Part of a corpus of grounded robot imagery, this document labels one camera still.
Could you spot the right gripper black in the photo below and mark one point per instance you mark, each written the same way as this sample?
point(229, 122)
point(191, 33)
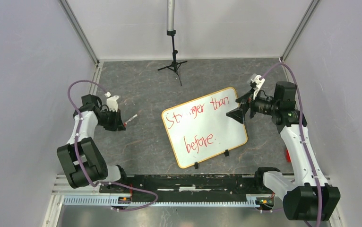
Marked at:
point(238, 114)

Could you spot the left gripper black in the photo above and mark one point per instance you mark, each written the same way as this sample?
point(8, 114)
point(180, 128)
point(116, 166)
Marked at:
point(117, 125)

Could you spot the red whiteboard marker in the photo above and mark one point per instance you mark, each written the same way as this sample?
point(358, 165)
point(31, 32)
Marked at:
point(130, 119)

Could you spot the whiteboard with yellow edge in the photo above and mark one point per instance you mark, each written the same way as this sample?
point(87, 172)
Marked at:
point(199, 129)

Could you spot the red object behind right arm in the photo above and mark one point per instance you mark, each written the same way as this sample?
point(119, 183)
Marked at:
point(287, 156)

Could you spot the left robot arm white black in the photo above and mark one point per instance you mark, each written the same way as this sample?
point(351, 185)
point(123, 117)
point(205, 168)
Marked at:
point(81, 155)

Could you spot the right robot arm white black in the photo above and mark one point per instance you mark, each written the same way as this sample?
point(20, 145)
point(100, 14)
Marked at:
point(310, 197)

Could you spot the black tripod stand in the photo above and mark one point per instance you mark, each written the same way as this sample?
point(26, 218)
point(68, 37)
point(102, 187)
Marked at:
point(171, 32)

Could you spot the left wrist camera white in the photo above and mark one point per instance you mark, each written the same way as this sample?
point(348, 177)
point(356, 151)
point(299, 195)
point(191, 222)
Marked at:
point(112, 102)

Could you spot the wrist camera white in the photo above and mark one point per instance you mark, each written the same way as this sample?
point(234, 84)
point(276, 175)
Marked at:
point(256, 82)
point(112, 102)

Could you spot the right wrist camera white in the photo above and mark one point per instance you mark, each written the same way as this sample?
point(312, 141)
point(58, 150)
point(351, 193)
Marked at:
point(256, 82)

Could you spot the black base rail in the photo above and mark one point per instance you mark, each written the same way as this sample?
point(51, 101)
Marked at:
point(189, 188)

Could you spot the white cable duct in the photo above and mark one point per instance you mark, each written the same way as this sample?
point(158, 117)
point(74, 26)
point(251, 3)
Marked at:
point(114, 201)

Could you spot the right aluminium frame post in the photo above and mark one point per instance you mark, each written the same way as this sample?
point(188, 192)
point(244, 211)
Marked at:
point(300, 28)

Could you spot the aluminium frame post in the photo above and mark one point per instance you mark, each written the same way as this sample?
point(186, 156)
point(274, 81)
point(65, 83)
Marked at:
point(300, 28)
point(79, 31)

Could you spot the left aluminium frame post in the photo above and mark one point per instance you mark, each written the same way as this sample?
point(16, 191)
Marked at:
point(79, 31)

